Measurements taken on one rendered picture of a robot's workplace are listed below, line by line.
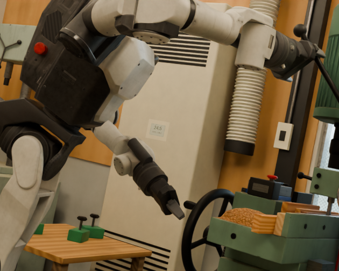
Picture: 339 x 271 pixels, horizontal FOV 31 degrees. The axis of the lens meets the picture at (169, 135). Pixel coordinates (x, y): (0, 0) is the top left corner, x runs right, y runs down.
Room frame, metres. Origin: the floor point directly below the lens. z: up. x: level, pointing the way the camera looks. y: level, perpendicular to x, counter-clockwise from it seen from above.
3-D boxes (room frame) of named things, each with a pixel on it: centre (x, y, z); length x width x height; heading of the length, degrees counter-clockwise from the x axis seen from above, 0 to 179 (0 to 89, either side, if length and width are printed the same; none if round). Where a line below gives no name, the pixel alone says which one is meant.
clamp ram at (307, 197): (1.67, -0.37, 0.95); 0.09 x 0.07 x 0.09; 140
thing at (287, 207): (1.62, -0.39, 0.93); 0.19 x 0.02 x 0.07; 140
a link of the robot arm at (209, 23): (1.25, 0.02, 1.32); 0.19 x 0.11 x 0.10; 127
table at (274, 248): (1.66, -0.37, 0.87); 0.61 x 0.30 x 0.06; 140
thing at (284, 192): (1.71, -0.30, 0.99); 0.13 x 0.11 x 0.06; 140
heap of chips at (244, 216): (1.46, -0.23, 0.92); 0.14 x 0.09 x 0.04; 50
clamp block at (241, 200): (1.72, -0.31, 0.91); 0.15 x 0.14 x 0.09; 140
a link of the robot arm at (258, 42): (1.39, -0.15, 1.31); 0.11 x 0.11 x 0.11; 50
